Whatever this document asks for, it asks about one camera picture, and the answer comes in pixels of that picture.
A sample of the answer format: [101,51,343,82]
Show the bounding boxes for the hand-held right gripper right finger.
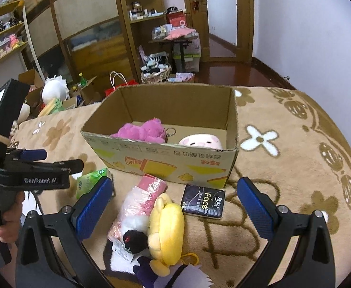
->
[237,177,332,288]

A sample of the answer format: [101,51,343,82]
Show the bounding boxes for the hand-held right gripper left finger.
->
[15,176,114,288]

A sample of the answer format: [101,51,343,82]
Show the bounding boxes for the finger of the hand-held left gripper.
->
[6,148,48,164]
[14,159,84,177]

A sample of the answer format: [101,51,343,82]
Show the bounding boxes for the green tissue packet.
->
[76,168,116,200]

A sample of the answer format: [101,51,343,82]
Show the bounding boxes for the white fluffy plush toy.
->
[123,214,151,232]

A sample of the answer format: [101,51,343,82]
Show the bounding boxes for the black tissue packet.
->
[181,184,226,219]

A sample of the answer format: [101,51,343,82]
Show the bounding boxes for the pink plastic-wrapped packet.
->
[108,173,168,246]

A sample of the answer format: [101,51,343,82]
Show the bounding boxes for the printed cardboard box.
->
[80,83,240,189]

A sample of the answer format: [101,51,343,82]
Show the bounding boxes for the yellow-haired plush doll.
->
[133,192,213,288]

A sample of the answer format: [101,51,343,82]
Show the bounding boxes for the person's left hand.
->
[0,190,26,244]

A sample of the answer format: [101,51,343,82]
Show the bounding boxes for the cream plush toy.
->
[14,103,31,125]

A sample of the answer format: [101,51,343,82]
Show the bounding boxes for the beige flower-print blanket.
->
[9,85,351,288]

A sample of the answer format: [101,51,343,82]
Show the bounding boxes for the small black plush toy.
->
[112,229,150,261]

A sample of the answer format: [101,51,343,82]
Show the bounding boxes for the green frog plush toy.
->
[38,97,66,117]

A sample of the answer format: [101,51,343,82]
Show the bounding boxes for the white spiky-haired plush toy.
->
[41,75,70,104]

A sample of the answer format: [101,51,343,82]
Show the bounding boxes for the open cardboard box with bottles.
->
[69,75,102,107]

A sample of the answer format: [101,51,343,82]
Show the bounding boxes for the open brown cardboard box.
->
[18,69,46,117]

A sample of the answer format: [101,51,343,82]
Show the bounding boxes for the magenta plush toy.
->
[110,118,176,144]

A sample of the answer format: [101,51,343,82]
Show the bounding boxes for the pink pig plush toy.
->
[178,135,223,150]

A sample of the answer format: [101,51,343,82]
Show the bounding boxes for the red paper bag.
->
[104,71,138,97]

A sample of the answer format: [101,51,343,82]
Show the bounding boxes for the display shelf of figurines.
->
[0,0,29,72]

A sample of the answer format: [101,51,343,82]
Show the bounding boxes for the wooden wardrobe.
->
[12,0,137,102]

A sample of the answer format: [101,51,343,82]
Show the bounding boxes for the wicker basket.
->
[141,64,172,84]

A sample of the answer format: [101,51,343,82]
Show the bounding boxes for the white curved pole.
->
[22,1,42,75]

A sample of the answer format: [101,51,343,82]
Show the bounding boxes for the wooden shelf unit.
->
[116,0,176,84]

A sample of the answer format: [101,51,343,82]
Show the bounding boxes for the small cardboard box pink contents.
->
[167,72,196,83]

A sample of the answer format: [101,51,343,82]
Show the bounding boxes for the clear plastic storage bin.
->
[172,36,201,73]

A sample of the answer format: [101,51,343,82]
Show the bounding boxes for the small black-legged table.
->
[148,31,200,66]

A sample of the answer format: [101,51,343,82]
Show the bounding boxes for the pink cloth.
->
[166,28,198,40]

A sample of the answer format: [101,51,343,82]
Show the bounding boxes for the red gift box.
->
[166,10,186,28]

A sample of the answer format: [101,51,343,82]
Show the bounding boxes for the wooden door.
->
[186,0,210,81]

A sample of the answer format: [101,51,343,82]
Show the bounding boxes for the wooden door frame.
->
[234,0,255,64]

